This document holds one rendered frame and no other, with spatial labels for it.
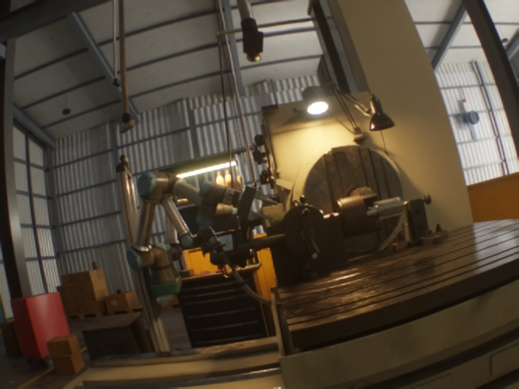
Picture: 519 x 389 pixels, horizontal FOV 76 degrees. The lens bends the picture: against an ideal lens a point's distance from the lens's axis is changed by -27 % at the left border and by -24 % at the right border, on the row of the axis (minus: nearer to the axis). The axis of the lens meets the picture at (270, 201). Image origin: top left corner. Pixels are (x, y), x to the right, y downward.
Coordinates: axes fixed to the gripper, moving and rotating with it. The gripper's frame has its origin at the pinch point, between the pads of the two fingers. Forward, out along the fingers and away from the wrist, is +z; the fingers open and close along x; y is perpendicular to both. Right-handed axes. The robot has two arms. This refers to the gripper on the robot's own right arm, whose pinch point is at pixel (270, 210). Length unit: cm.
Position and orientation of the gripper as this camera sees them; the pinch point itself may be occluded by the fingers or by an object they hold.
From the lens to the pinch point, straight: 185.4
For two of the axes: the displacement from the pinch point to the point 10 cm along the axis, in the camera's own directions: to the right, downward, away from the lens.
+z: 9.5, 3.1, 0.8
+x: -3.0, 9.5, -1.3
